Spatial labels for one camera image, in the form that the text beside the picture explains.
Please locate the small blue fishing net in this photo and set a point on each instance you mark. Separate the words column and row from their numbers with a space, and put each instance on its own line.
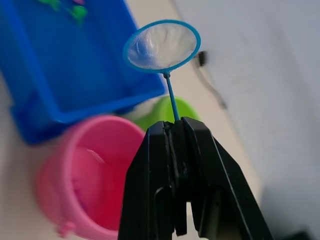
column 162, row 47

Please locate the pink toy fish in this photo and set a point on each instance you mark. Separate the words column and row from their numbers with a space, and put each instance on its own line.
column 79, row 1

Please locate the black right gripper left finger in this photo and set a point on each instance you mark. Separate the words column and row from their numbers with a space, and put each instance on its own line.
column 145, row 185

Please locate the green toy fish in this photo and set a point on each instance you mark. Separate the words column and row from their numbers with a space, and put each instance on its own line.
column 48, row 3
column 79, row 12

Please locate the blue plastic tub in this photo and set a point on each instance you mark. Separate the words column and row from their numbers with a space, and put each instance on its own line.
column 70, row 65

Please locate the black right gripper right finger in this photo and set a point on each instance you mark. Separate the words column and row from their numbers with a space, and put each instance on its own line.
column 215, row 180

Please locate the pink plastic bucket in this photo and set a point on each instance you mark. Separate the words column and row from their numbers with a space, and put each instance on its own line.
column 92, row 175

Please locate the green plastic bucket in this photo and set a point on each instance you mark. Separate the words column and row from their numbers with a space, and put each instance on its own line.
column 162, row 112

